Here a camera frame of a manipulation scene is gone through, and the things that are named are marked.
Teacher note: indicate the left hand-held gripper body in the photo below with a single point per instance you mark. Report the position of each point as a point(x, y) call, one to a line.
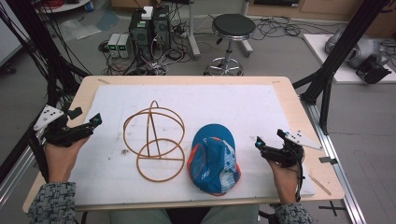
point(67, 134)

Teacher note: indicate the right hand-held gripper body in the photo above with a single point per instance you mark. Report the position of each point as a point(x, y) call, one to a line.
point(285, 154)

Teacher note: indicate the blue baseball cap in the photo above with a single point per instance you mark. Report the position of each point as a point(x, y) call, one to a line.
point(214, 160)

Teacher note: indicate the person's left hand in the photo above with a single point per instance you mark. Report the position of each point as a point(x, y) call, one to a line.
point(63, 158)

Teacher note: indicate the person's right hand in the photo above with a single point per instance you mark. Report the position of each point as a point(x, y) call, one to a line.
point(285, 180)

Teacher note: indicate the black tape strip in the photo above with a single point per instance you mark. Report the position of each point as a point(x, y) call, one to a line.
point(328, 160)

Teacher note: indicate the thin wooden stick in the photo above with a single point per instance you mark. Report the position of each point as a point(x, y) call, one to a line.
point(320, 185)

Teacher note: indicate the black tape cross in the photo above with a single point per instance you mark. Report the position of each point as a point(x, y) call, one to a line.
point(332, 207)

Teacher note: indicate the grey power supply unit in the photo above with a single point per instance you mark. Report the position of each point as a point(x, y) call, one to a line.
point(124, 46)
point(113, 46)

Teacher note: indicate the white table mat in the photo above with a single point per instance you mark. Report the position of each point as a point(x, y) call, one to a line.
point(193, 102)

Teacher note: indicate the clear plastic sheet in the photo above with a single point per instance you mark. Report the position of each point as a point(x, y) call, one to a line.
point(77, 29)

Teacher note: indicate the white platform board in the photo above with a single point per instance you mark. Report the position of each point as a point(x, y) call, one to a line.
point(342, 74)

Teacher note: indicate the black computer tower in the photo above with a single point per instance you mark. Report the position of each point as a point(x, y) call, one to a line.
point(161, 28)
point(140, 34)

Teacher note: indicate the person's legs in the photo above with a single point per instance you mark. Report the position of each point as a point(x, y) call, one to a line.
point(183, 216)

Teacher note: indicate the white round table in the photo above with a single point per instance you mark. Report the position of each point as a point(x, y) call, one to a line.
point(62, 5)

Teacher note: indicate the grey and black machine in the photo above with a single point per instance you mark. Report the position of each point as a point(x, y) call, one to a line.
point(362, 53)

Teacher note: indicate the black round stool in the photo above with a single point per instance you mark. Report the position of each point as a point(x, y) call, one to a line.
point(233, 28)

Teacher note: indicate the white box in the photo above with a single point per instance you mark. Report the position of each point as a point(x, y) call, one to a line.
point(147, 13)

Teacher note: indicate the grey table leg stand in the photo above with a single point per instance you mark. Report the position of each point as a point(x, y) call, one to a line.
point(194, 34)

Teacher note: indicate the aluminium rail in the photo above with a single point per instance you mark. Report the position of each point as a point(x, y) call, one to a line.
point(334, 158)
point(14, 177)

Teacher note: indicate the black metal frame strut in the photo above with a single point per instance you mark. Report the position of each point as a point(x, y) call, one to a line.
point(34, 40)
point(339, 53)

